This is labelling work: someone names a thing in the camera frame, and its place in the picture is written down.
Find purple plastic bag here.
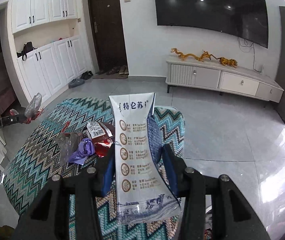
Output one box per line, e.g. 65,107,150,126
68,138,95,165

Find red snack wrapper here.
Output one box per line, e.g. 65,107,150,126
61,121,115,158

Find white blue milk carton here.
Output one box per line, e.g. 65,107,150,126
109,93,180,224

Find clear grey plastic bag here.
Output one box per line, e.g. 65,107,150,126
55,132,83,166

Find white translucent plastic bag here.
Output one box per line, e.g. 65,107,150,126
24,93,43,120

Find zigzag knitted table cloth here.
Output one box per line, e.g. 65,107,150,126
4,98,179,239

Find black handbag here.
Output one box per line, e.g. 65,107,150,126
17,41,36,61

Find grey slippers on floor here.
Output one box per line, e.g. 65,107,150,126
68,78,85,89

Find black shoes on floor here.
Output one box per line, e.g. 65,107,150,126
80,70,93,80

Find brown sandals pair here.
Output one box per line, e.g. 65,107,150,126
97,65,129,75

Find white tv cabinet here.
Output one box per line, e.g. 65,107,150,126
166,56,283,103

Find golden dragon figurine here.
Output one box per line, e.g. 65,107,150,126
171,48,211,62

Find golden tiger figurine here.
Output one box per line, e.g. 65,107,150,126
211,54,238,68

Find dark brown entrance door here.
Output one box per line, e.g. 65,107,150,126
88,0,127,74

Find white wall cabinet unit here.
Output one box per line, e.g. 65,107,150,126
10,0,89,104

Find television power cable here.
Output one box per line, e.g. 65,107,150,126
237,36,265,74

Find wall mounted black television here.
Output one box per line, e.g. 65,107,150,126
155,0,268,48

